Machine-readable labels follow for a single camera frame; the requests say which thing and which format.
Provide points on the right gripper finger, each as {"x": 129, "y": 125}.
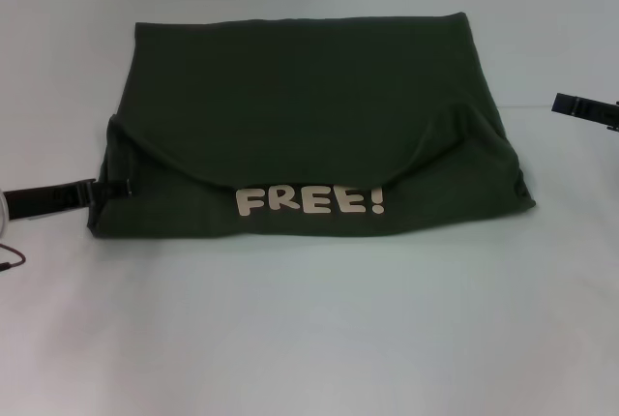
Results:
{"x": 570, "y": 104}

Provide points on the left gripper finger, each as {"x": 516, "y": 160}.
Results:
{"x": 109, "y": 191}

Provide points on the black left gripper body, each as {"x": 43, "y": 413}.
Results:
{"x": 43, "y": 200}

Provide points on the dark green t-shirt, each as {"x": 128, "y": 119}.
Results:
{"x": 309, "y": 121}

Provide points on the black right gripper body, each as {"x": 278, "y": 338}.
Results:
{"x": 604, "y": 116}

